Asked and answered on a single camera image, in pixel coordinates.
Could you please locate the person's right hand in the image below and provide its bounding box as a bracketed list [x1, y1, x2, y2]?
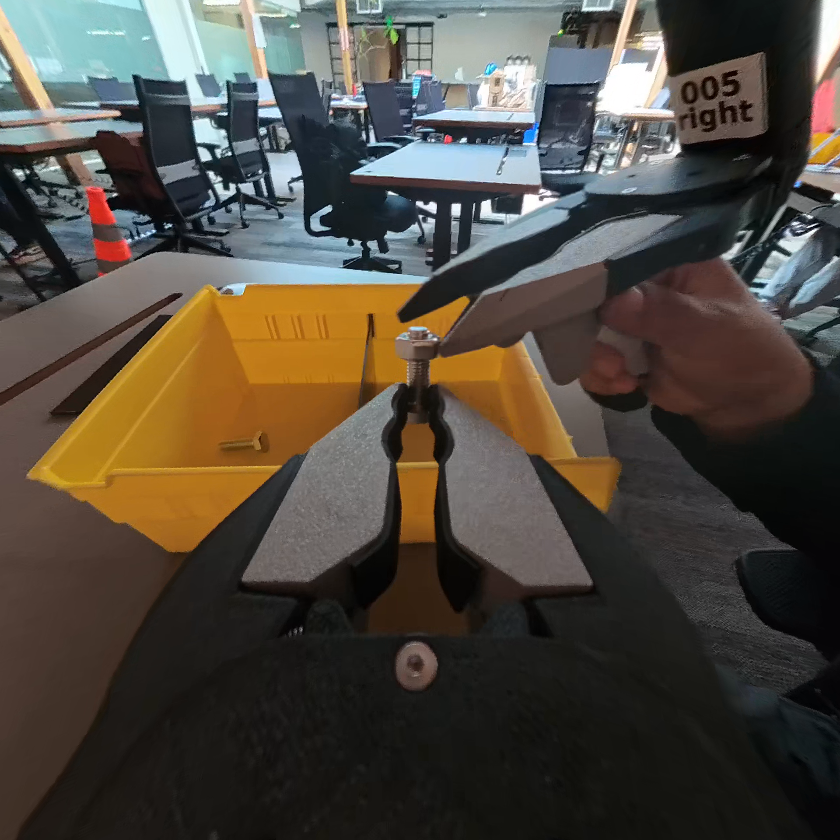
[581, 259, 815, 434]

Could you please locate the green plant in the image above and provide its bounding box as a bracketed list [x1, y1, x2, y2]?
[357, 16, 401, 67]

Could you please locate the wooden office desk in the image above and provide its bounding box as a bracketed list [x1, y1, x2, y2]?
[350, 140, 543, 271]
[412, 108, 538, 144]
[0, 107, 147, 293]

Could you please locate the orange traffic cone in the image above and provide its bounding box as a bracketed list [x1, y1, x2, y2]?
[85, 186, 133, 277]

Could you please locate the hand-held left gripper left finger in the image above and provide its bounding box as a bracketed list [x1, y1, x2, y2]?
[241, 382, 404, 610]

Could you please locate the cardboard box stack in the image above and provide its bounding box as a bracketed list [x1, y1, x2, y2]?
[476, 56, 546, 109]

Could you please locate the person's leg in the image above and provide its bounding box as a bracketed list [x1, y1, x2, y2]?
[718, 656, 840, 840]

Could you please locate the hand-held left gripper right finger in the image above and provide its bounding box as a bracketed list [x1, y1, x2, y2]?
[428, 383, 595, 614]

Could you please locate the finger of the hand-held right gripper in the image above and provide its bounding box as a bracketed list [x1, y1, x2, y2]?
[397, 192, 619, 322]
[438, 215, 685, 360]

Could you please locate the black patterned card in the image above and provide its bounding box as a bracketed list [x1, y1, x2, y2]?
[50, 314, 173, 416]

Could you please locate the black office chair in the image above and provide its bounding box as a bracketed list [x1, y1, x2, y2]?
[133, 74, 234, 258]
[268, 71, 427, 274]
[215, 80, 296, 229]
[361, 80, 421, 147]
[537, 80, 603, 196]

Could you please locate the yellow divided plastic bin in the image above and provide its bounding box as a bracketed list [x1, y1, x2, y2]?
[28, 283, 622, 553]

